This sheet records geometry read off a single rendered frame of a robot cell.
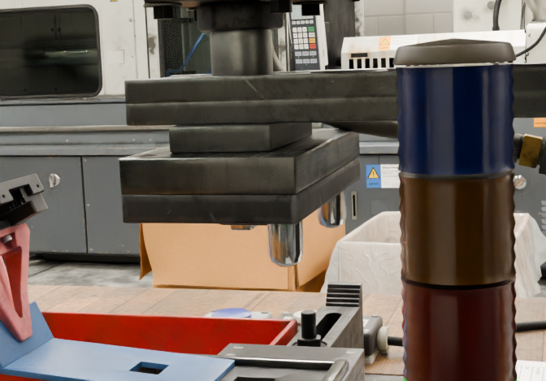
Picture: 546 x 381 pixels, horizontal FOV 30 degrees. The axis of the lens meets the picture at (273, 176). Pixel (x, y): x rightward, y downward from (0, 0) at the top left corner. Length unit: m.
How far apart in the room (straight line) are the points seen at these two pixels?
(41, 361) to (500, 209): 0.43
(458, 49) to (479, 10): 5.35
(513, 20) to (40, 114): 2.68
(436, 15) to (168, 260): 4.32
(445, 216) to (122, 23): 5.39
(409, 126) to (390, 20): 6.85
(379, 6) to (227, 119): 6.63
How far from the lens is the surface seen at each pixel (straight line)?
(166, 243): 3.04
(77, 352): 0.72
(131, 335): 0.96
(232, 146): 0.56
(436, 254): 0.33
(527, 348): 1.03
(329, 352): 0.72
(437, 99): 0.32
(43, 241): 6.03
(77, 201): 5.87
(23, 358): 0.71
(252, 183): 0.54
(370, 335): 0.97
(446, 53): 0.32
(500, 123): 0.33
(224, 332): 0.92
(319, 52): 5.11
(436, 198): 0.32
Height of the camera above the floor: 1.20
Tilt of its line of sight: 7 degrees down
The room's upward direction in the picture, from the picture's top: 2 degrees counter-clockwise
